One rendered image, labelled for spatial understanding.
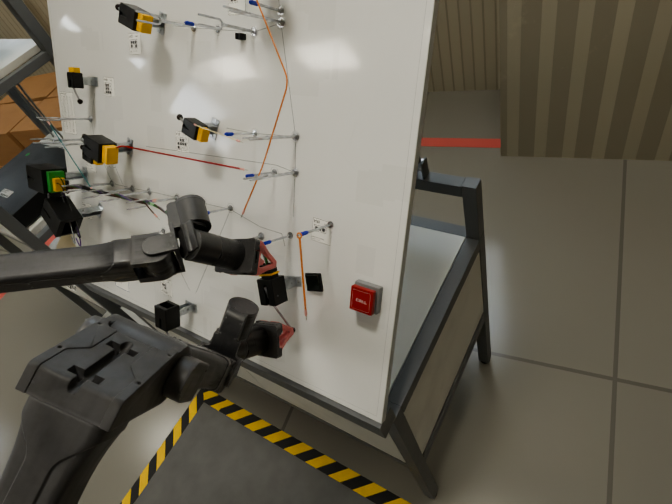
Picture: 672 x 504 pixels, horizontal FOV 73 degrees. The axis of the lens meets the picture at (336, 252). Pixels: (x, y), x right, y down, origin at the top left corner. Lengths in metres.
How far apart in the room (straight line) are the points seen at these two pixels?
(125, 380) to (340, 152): 0.62
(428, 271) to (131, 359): 0.99
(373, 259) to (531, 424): 1.21
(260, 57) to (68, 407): 0.78
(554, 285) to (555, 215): 0.42
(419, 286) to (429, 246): 0.14
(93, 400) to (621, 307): 2.05
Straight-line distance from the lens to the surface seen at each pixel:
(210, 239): 0.82
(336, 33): 0.90
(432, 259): 1.32
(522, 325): 2.12
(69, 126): 1.64
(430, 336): 1.18
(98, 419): 0.38
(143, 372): 0.40
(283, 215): 1.00
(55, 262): 0.86
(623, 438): 1.98
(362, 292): 0.88
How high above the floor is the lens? 1.83
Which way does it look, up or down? 47 degrees down
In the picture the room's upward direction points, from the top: 24 degrees counter-clockwise
